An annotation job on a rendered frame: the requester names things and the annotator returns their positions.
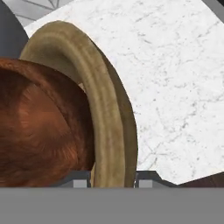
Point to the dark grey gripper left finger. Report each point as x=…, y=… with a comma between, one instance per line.
x=78, y=180

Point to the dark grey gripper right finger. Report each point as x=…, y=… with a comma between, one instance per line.
x=149, y=179

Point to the tan bowl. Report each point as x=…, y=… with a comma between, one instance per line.
x=102, y=116

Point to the reddish brown bowl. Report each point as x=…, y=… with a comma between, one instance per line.
x=38, y=122

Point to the dark grey round object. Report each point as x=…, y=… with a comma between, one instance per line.
x=10, y=32

